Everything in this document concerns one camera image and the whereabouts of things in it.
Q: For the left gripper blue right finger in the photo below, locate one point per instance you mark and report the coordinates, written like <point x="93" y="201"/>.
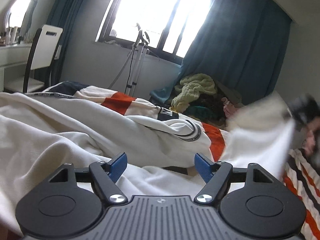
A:
<point x="216" y="176"/>

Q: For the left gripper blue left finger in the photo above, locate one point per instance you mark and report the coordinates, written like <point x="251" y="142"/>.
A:
<point x="104" y="177"/>

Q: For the white zip-up sweatshirt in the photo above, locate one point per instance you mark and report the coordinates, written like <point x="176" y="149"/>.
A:
<point x="40" y="133"/>

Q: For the person right hand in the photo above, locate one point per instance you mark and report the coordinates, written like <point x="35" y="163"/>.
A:
<point x="311" y="143"/>

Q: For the dark green garment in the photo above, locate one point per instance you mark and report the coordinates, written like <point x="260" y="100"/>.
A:
<point x="201" y="113"/>

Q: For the striped orange black white bedsheet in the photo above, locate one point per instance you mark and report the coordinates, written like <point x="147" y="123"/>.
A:
<point x="252" y="134"/>

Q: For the olive grey garment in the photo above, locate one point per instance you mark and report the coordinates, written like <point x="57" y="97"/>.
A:
<point x="232" y="95"/>

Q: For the yellow knitted blanket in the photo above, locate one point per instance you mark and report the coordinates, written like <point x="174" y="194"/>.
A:
<point x="189" y="89"/>

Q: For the teal right curtain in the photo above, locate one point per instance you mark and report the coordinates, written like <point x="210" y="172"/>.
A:
<point x="241" y="44"/>

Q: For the teal curtain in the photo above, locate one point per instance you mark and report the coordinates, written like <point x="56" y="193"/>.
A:
<point x="63" y="14"/>
<point x="241" y="44"/>

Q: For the white backed chair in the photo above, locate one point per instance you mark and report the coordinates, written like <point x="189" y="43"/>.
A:
<point x="41" y="55"/>

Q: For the white vanity desk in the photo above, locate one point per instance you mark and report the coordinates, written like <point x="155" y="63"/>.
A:
<point x="11" y="56"/>

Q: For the dark framed window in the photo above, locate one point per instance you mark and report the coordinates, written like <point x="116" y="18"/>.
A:
<point x="171" y="25"/>

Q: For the teal left curtain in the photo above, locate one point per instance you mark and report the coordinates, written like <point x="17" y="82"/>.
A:
<point x="63" y="14"/>

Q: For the wavy vanity mirror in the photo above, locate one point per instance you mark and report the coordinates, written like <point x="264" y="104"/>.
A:
<point x="20" y="15"/>

